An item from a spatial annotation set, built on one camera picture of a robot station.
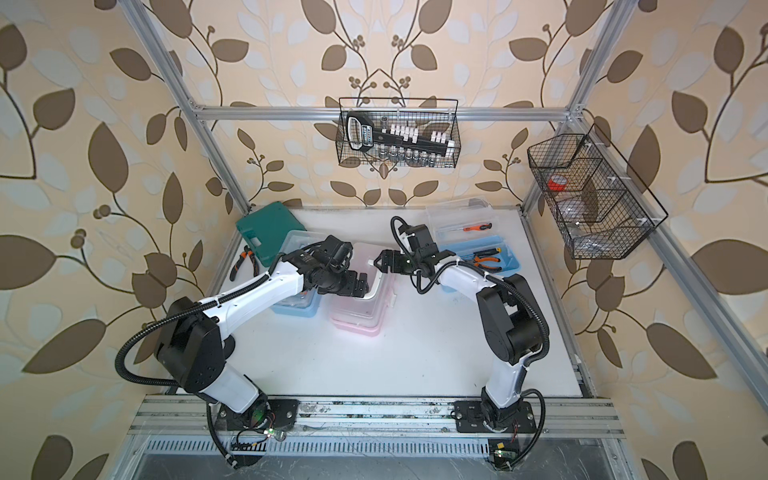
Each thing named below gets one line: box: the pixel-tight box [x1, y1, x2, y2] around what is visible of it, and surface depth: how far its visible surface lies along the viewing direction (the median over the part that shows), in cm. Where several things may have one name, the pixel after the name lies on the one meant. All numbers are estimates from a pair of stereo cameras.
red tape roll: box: [547, 174, 568, 191], surface depth 84 cm
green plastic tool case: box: [236, 201, 307, 266], surface depth 113 cm
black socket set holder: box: [346, 111, 455, 156], surface depth 85 cm
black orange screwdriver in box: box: [473, 247, 502, 257], surface depth 106 cm
